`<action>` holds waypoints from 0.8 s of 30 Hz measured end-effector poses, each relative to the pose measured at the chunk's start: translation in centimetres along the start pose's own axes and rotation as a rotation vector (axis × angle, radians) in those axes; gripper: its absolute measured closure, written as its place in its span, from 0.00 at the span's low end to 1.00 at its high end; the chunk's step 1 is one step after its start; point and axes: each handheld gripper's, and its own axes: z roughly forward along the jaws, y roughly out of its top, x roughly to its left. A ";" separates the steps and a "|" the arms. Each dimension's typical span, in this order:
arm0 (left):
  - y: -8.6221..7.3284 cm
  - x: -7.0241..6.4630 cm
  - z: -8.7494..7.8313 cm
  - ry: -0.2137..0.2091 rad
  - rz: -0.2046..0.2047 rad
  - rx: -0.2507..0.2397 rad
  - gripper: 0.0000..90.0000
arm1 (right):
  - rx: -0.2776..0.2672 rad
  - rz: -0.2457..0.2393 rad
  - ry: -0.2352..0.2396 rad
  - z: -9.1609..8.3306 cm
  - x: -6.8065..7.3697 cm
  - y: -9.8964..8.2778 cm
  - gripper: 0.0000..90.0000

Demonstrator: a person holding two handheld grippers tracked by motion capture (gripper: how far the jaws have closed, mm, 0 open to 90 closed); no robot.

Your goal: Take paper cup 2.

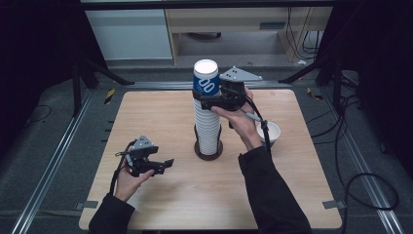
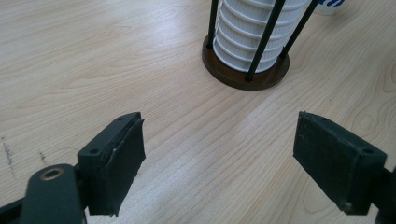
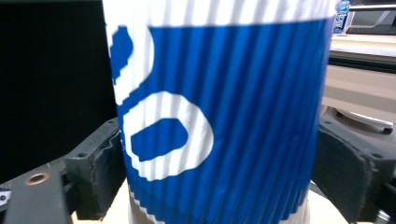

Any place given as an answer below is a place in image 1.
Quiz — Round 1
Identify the blue paper cup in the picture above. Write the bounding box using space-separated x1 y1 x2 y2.
192 58 222 98

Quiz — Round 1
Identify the black wire cup holder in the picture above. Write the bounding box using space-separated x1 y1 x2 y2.
193 123 224 162

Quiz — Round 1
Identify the white paper cup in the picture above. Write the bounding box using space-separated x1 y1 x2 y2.
256 121 282 149

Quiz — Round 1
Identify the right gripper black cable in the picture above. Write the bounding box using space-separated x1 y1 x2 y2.
241 97 273 154

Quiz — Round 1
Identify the yellow black tape strip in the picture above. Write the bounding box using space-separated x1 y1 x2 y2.
306 87 323 100
103 88 117 105

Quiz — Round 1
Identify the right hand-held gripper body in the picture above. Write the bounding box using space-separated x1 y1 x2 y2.
219 65 264 112

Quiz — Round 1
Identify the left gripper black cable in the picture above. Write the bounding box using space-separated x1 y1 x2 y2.
109 138 138 197

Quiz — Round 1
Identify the grey tape patch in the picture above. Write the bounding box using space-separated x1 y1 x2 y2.
75 200 99 211
322 200 346 210

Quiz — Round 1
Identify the aluminium floor rail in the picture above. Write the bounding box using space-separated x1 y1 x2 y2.
11 88 95 234
126 80 315 91
324 94 407 234

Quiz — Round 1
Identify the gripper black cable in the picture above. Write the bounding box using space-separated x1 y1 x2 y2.
241 97 273 154
109 138 138 197

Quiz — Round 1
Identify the grey cable plug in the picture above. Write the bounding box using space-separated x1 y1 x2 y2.
244 111 263 123

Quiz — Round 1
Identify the white cabinet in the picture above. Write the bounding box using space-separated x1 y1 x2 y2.
85 9 174 61

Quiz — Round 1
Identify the stack of white paper cups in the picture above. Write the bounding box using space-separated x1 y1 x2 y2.
193 96 222 156

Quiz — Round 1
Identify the black metal stand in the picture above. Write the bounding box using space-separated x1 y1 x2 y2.
71 57 134 117
278 58 346 115

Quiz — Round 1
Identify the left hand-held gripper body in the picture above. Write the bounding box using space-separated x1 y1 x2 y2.
125 134 154 178

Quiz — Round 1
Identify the thin black floor cable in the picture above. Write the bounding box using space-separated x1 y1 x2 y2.
23 103 53 129

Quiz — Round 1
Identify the person's right hand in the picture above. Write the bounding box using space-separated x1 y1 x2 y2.
210 87 264 152

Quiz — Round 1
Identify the looped black floor cable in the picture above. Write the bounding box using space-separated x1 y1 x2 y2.
342 172 400 234

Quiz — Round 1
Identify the person's left hand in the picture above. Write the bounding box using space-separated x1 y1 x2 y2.
113 158 156 203

